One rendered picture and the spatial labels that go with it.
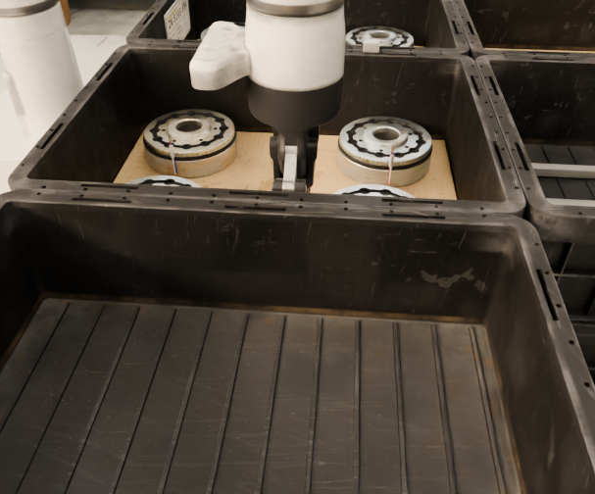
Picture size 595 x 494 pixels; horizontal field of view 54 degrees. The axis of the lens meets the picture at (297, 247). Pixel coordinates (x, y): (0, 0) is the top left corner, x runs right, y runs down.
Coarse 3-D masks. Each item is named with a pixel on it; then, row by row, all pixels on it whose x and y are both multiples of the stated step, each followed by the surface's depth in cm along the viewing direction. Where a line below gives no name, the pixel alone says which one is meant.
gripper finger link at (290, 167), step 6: (288, 150) 46; (294, 150) 46; (288, 156) 46; (294, 156) 46; (288, 162) 46; (294, 162) 46; (288, 168) 46; (294, 168) 46; (288, 174) 46; (294, 174) 46; (288, 180) 45; (294, 180) 45; (282, 186) 45; (288, 186) 45; (294, 186) 45
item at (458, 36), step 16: (160, 0) 80; (448, 0) 80; (144, 16) 75; (448, 16) 75; (144, 32) 71; (464, 32) 70; (352, 48) 67; (384, 48) 66; (400, 48) 67; (416, 48) 66; (432, 48) 66; (448, 48) 66; (464, 48) 66
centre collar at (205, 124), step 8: (176, 120) 67; (184, 120) 67; (192, 120) 67; (200, 120) 67; (168, 128) 65; (176, 128) 66; (200, 128) 65; (208, 128) 65; (176, 136) 64; (184, 136) 64; (192, 136) 64; (200, 136) 64
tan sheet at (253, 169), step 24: (240, 144) 70; (264, 144) 70; (336, 144) 70; (432, 144) 70; (144, 168) 66; (240, 168) 66; (264, 168) 66; (336, 168) 66; (432, 168) 66; (312, 192) 62; (408, 192) 62; (432, 192) 62
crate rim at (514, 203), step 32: (480, 96) 57; (64, 128) 52; (480, 128) 53; (32, 160) 48; (96, 192) 44; (128, 192) 44; (160, 192) 44; (192, 192) 44; (224, 192) 44; (256, 192) 44; (288, 192) 44; (512, 192) 44
